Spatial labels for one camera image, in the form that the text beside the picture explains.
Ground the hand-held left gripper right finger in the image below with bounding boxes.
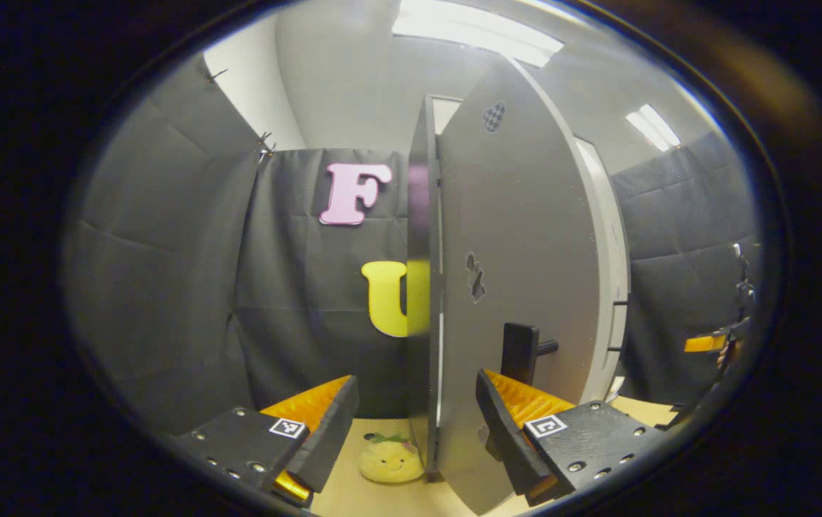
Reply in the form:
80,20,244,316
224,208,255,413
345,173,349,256
475,368,666,507

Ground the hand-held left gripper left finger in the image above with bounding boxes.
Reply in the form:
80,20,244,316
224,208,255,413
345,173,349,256
177,375,361,508

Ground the grey cabinet door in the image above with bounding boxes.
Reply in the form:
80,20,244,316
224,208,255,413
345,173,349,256
436,57,602,516
572,133,632,406

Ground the yellow plush toy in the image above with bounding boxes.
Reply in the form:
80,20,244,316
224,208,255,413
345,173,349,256
358,432,426,484

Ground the black backdrop cloth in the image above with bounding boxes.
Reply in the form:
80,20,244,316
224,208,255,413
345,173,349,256
62,57,411,435
608,129,763,414

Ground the ceiling light panel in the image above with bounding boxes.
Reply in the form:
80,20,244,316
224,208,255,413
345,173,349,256
391,0,566,69
625,104,682,153

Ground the black door handle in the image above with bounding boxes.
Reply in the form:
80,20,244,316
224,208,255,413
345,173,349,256
500,322,561,388

